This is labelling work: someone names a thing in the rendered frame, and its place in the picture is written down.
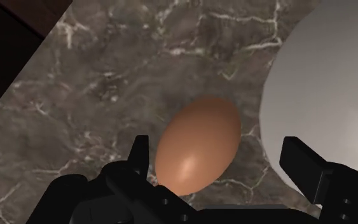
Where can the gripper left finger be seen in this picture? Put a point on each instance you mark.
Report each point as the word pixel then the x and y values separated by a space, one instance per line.
pixel 126 189

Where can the white round bowl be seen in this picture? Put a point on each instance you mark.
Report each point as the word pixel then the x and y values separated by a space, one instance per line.
pixel 324 93

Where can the brown egg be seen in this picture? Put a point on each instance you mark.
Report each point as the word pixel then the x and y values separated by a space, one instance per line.
pixel 197 145

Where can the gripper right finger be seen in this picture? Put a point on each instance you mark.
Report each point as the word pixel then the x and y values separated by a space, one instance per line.
pixel 321 180

